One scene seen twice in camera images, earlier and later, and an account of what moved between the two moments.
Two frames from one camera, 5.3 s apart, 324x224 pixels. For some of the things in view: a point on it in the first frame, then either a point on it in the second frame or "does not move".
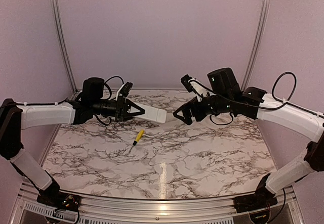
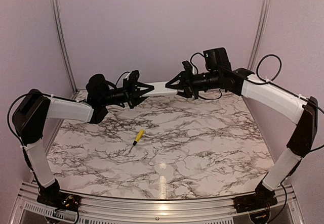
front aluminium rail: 288,208 does not move
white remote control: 158,115 → 160,88
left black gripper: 127,104 → 130,92
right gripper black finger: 188,105 → 181,77
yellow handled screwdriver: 138,137 does not move
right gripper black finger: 187,120 → 188,92
